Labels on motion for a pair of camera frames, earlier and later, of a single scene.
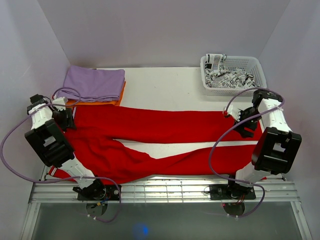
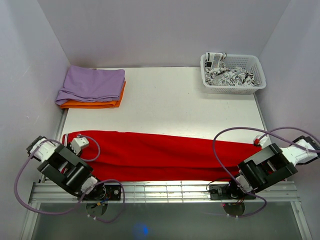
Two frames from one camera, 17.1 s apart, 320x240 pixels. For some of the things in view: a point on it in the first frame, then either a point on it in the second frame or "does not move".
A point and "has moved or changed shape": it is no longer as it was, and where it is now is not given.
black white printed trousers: x=216 y=75 does not move
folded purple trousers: x=83 y=83 does not move
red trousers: x=93 y=143 has moved or changed shape
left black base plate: x=112 y=193 does not move
